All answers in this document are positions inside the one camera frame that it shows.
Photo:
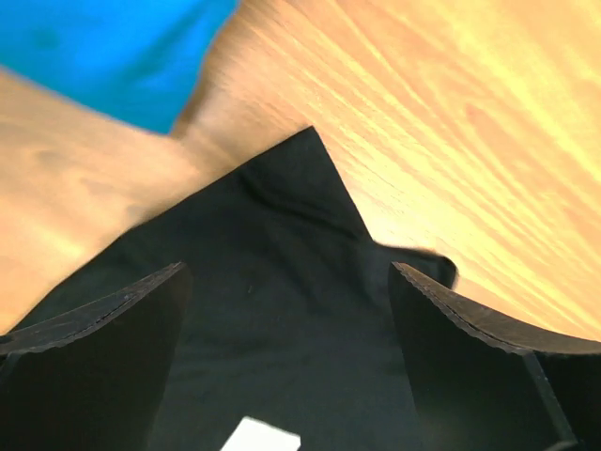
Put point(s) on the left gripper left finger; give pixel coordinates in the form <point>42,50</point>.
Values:
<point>93,378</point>

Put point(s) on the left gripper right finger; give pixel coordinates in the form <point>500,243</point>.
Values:
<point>482,380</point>

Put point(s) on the black t shirt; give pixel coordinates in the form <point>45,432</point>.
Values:
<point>289,321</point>

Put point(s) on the blue folded t shirt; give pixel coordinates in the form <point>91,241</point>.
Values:
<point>135,61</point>

